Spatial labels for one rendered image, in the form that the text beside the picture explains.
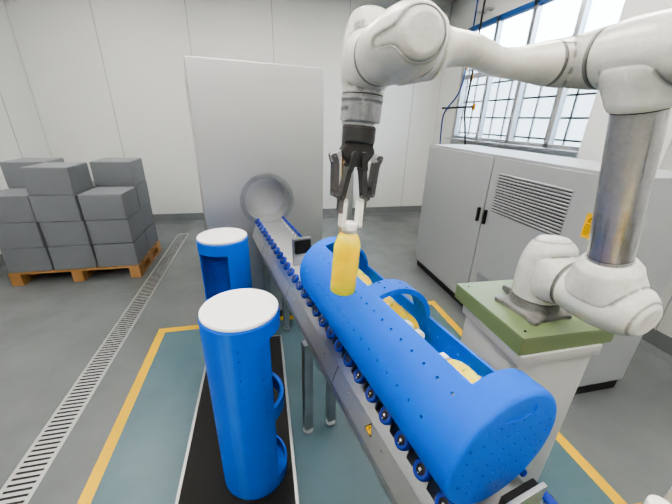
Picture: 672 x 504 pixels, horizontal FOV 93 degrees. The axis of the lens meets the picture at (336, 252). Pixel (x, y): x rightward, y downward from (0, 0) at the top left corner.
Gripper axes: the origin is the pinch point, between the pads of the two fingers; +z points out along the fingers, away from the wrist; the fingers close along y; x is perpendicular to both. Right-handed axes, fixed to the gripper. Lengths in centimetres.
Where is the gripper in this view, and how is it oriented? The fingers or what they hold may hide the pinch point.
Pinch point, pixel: (350, 213)
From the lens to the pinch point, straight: 78.1
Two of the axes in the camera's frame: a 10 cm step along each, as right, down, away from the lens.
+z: -0.8, 9.4, 3.4
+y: -9.1, 0.7, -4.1
